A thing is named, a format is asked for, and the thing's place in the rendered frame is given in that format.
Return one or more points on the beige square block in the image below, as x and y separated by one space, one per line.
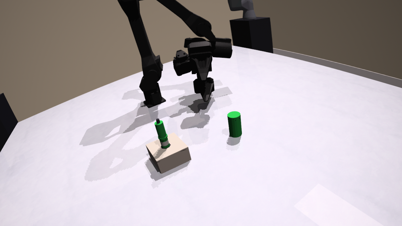
168 158

